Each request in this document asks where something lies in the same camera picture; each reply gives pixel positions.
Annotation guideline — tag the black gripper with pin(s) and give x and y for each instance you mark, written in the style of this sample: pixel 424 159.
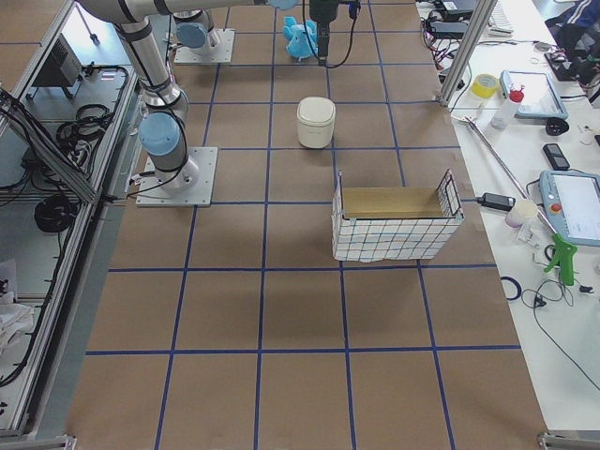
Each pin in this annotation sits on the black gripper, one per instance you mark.
pixel 321 10

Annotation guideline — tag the white trash can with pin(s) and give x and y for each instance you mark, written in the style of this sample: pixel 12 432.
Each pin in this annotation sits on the white trash can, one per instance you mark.
pixel 315 119

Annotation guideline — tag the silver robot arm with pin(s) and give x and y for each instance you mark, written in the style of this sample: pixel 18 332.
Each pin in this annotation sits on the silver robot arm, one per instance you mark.
pixel 194 28
pixel 162 133

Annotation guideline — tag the blue teddy bear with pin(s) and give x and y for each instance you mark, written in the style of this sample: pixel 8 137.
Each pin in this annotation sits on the blue teddy bear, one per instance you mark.
pixel 301 37

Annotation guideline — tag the yellow tape roll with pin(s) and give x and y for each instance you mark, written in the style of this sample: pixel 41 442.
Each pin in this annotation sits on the yellow tape roll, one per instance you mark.
pixel 484 85

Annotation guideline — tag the white squeeze bottle red cap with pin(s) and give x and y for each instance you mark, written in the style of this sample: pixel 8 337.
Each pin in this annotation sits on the white squeeze bottle red cap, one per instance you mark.
pixel 506 113

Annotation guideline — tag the white grid-pattern box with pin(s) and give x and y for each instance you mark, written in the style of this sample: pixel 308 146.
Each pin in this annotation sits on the white grid-pattern box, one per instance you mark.
pixel 372 224

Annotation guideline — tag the teach pendant far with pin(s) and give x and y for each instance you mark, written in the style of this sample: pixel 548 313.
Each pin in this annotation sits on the teach pendant far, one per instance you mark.
pixel 541 98

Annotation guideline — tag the teach pendant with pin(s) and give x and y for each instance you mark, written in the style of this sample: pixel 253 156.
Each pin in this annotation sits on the teach pendant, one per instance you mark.
pixel 571 203
pixel 541 98

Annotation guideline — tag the black power adapter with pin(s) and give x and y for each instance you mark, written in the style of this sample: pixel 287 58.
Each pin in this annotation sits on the black power adapter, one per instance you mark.
pixel 496 201

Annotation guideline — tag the grey control box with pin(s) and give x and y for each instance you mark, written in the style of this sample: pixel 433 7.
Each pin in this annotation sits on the grey control box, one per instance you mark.
pixel 61 69

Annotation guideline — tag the white paper cup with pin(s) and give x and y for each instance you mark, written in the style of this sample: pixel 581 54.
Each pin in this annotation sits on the white paper cup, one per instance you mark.
pixel 521 212

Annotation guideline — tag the teach pendant near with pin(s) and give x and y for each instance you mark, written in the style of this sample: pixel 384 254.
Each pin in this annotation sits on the teach pendant near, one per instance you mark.
pixel 571 203

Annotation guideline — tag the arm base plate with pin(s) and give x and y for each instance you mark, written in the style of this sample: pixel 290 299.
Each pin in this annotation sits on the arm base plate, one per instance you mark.
pixel 192 186
pixel 211 53

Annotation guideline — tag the aluminium frame post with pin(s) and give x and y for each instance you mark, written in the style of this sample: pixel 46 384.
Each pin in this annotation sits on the aluminium frame post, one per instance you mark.
pixel 477 25

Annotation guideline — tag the green handled grabber tool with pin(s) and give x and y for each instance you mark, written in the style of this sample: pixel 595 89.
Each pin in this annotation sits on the green handled grabber tool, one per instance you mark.
pixel 564 252

